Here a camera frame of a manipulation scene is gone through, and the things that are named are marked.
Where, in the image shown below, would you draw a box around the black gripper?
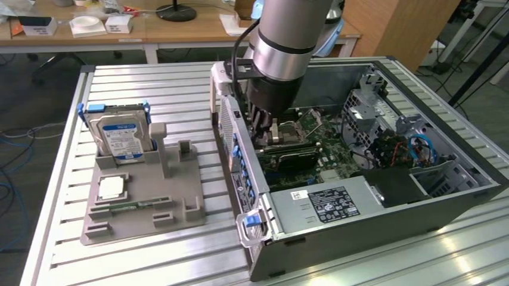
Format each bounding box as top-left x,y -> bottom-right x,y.
245,76 -> 306,117

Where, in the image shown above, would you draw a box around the green graphics card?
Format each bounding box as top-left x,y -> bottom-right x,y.
254,148 -> 322,179

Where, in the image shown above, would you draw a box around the metal socket cover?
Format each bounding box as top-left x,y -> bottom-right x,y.
298,107 -> 323,141

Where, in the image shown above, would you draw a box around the RAM stick with white label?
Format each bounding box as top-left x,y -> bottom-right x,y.
261,144 -> 322,154

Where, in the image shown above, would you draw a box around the green motherboard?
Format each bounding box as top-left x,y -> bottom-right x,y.
241,101 -> 373,193

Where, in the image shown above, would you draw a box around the silver perforated drive cage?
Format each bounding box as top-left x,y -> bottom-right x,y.
341,67 -> 398,142

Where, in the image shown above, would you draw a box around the white papers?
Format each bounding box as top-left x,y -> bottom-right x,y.
219,14 -> 255,37

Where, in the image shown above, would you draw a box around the brown cardboard box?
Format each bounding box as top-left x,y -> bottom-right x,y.
233,0 -> 258,21

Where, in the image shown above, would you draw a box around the black lamp base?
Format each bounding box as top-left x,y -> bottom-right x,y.
154,0 -> 199,22

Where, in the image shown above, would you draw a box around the wooden cabinet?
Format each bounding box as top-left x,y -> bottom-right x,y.
339,0 -> 462,72

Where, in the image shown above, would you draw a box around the grey power supply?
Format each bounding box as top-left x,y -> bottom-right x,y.
270,175 -> 389,236

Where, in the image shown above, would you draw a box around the hard disk with blue caddy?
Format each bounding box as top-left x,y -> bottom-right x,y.
75,100 -> 154,164

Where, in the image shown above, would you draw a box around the white drawer unit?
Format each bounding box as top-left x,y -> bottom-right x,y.
420,38 -> 450,71

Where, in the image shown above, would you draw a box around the black plastic shroud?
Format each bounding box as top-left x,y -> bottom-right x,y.
363,166 -> 433,209

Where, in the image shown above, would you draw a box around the grey parts rack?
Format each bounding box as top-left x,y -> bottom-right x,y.
80,120 -> 207,247

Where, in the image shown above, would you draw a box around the small white labelled box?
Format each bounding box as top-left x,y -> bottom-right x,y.
104,15 -> 135,34

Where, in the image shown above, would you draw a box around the black stand pole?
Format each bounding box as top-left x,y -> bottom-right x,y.
448,0 -> 509,108

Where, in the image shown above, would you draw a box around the green RAM stick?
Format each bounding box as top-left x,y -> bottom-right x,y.
110,200 -> 156,213

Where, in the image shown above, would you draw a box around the silver CPU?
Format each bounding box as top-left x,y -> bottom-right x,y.
98,178 -> 124,201

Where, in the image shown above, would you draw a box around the white square dish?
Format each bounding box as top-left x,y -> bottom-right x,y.
68,16 -> 108,39

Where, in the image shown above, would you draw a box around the silver disk bay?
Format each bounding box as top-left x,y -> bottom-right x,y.
409,159 -> 489,200

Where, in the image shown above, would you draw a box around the wooden desk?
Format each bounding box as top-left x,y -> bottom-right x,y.
0,0 -> 363,56

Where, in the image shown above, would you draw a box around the open dark PC case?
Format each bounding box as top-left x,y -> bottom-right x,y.
210,55 -> 506,282

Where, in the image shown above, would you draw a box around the black office chair base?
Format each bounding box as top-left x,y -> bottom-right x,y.
29,52 -> 87,87

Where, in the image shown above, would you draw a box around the white box with black lid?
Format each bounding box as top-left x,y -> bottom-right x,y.
19,16 -> 59,36

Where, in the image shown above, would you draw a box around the clear plastic bag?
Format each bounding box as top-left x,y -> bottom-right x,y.
0,0 -> 36,23

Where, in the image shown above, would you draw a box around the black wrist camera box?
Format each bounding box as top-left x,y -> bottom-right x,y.
222,59 -> 258,80

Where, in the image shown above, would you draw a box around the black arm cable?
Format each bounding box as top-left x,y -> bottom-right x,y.
231,19 -> 262,101

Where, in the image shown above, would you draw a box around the black wire bundle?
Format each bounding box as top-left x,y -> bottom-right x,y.
365,130 -> 413,169

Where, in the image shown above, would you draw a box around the red wire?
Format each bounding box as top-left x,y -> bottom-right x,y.
391,142 -> 404,167

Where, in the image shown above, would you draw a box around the blue wire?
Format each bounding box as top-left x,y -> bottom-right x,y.
408,133 -> 440,167

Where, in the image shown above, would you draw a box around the white desk frame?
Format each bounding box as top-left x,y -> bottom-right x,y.
440,0 -> 509,86

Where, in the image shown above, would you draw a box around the white floor cable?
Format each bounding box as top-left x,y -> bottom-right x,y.
0,120 -> 67,141

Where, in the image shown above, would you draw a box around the blue floor cable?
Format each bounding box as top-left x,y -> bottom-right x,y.
0,130 -> 35,254

